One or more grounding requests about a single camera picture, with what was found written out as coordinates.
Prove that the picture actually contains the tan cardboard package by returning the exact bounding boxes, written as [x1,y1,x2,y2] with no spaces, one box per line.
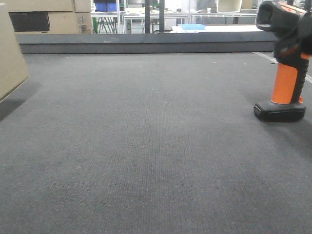
[0,3,29,100]

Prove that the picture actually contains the orange black barcode scanner gun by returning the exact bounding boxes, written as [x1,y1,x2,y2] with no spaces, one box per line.
[253,0,312,122]

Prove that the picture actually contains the light blue plastic tray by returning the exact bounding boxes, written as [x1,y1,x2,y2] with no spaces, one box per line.
[178,24,206,31]

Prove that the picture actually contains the white metal shelving table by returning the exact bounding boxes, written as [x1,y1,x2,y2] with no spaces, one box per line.
[91,9,256,34]

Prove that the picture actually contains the black upright steel posts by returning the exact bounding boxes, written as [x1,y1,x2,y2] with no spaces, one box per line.
[144,0,165,34]

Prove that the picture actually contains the blue plastic bin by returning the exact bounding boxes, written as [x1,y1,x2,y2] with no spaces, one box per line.
[95,2,117,12]

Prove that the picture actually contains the large stacked cardboard boxes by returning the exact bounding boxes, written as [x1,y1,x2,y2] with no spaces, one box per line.
[1,0,93,34]

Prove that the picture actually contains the black raised conveyor rail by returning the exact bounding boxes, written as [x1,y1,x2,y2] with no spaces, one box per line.
[16,31,276,54]

